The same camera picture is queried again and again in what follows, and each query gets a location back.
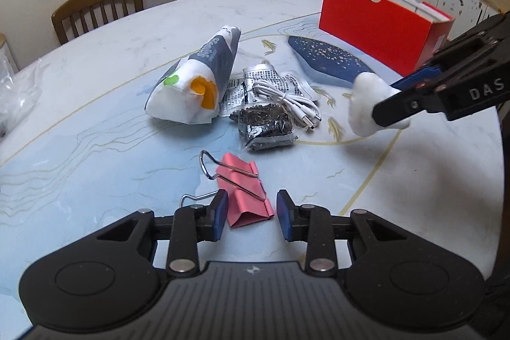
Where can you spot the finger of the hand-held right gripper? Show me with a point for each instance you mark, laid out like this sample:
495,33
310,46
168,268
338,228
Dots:
416,78
402,109

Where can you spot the white grey tissue pack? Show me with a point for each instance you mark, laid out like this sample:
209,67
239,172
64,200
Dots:
187,97

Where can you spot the silver foil sachet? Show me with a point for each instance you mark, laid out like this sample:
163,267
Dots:
263,73
305,87
233,99

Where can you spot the clear plastic bag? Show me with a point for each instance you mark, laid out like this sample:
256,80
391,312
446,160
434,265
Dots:
16,93

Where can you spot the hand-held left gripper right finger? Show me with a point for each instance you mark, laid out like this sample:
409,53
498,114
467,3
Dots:
283,216

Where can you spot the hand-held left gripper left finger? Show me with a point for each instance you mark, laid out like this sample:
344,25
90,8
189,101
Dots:
221,214

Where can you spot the white marble desktop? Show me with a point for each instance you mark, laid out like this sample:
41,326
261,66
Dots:
99,149

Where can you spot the pink binder clip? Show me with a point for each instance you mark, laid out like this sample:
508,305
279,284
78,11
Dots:
243,196

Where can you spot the red shoe box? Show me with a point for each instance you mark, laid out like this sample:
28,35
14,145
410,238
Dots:
370,29

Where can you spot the black tea packet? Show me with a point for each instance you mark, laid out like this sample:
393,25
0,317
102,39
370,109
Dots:
263,125

